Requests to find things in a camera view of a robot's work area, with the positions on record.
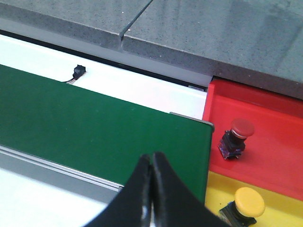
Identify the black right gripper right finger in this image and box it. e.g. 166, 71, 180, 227
151, 152, 227, 227

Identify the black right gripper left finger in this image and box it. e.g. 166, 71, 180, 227
85, 154, 152, 227

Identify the yellow mushroom push button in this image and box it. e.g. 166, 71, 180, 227
219, 187, 266, 227

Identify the red mushroom push button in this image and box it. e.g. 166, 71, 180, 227
218, 118, 255, 160

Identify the green conveyor belt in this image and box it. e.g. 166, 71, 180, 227
0, 66, 212, 201

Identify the yellow plastic tray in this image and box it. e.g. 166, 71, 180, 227
205, 171, 303, 227

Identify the red plastic tray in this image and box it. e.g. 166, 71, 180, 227
203, 80, 303, 200

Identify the small black sensor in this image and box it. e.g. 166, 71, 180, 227
64, 65, 86, 83

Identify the left grey stone slab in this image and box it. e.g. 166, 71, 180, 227
0, 0, 150, 50

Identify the aluminium conveyor side rail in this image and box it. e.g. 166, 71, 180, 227
0, 145, 124, 192

